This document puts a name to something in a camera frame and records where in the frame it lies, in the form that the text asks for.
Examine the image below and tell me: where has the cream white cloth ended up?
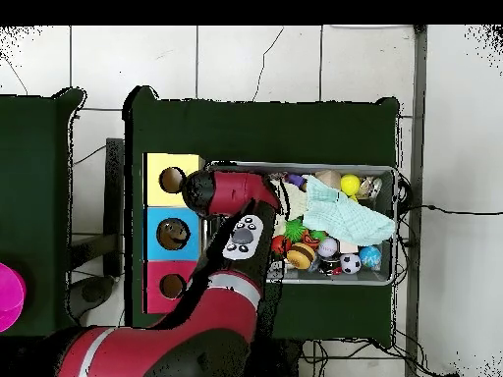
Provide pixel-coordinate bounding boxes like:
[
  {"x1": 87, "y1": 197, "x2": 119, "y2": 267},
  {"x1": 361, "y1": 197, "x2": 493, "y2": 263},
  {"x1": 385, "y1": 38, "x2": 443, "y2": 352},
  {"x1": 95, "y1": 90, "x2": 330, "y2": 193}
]
[{"x1": 270, "y1": 178, "x2": 308, "y2": 237}]

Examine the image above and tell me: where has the yellow ball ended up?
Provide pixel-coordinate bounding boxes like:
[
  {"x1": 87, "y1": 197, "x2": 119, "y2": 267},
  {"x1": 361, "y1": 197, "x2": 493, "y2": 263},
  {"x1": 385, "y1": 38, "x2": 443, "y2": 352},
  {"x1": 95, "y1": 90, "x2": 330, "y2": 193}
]
[{"x1": 339, "y1": 173, "x2": 362, "y2": 197}]

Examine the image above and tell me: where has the toy burger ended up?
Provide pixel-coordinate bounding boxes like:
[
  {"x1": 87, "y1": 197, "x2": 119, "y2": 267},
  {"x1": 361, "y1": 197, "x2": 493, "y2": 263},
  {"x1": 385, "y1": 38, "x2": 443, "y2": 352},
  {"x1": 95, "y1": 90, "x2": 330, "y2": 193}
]
[{"x1": 285, "y1": 242, "x2": 316, "y2": 271}]

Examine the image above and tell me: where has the mint green cloth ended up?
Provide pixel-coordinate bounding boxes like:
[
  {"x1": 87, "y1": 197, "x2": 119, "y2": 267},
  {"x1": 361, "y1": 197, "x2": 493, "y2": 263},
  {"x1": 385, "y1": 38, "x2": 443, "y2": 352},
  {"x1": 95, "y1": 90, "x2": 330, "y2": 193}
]
[{"x1": 301, "y1": 175, "x2": 397, "y2": 247}]

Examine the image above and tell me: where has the metal wire mesh bin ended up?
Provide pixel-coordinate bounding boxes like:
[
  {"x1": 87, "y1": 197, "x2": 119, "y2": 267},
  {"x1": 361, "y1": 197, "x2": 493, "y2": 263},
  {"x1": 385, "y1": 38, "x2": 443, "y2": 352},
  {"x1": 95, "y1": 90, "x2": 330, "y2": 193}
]
[{"x1": 205, "y1": 160, "x2": 398, "y2": 286}]

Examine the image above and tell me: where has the grey metal bar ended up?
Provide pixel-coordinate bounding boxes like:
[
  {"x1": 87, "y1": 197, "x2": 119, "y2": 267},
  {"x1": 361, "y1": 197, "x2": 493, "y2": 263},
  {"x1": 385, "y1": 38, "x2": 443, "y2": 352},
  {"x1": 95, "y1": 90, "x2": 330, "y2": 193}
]
[{"x1": 404, "y1": 25, "x2": 428, "y2": 377}]

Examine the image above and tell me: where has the black upright panel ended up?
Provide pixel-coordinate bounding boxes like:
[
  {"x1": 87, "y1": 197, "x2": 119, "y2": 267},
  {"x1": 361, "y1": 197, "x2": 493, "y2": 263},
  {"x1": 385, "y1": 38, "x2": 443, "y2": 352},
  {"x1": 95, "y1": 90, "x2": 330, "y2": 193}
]
[{"x1": 103, "y1": 136, "x2": 126, "y2": 276}]

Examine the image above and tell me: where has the wooden box with three holes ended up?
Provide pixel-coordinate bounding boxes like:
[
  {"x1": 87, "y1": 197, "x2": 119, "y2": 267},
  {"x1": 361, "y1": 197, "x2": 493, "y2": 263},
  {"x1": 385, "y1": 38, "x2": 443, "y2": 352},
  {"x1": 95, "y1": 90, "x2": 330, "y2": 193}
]
[{"x1": 142, "y1": 152, "x2": 206, "y2": 314}]

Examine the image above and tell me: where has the black cable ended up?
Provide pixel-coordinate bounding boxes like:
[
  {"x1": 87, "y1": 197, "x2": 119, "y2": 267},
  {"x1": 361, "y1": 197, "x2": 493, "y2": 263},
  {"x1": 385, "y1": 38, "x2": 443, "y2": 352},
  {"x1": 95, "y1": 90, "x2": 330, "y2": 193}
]
[{"x1": 407, "y1": 202, "x2": 503, "y2": 217}]

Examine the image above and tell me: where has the blue globe ball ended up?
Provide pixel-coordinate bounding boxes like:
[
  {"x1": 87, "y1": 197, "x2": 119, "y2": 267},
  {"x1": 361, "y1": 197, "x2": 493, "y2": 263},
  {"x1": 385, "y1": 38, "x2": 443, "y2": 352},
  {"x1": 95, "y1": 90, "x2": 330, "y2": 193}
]
[{"x1": 358, "y1": 245, "x2": 382, "y2": 269}]

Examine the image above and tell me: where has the magenta plastic bowl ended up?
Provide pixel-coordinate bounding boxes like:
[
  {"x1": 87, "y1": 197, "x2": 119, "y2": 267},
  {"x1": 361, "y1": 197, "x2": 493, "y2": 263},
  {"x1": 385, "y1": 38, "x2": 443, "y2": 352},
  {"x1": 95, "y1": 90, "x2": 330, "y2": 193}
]
[{"x1": 0, "y1": 261, "x2": 28, "y2": 333}]

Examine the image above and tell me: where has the dark green tablecloth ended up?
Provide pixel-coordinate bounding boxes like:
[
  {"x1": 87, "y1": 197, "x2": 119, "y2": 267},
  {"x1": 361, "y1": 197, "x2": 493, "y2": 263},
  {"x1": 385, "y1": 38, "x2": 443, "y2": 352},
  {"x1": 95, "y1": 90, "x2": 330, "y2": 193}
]
[
  {"x1": 0, "y1": 87, "x2": 89, "y2": 341},
  {"x1": 123, "y1": 84, "x2": 401, "y2": 348}
]

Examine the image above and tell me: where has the black and white football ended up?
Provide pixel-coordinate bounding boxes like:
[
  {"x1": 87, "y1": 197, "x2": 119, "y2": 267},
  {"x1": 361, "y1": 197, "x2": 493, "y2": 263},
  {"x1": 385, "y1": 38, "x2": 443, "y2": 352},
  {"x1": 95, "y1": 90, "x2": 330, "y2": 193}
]
[{"x1": 340, "y1": 253, "x2": 363, "y2": 275}]

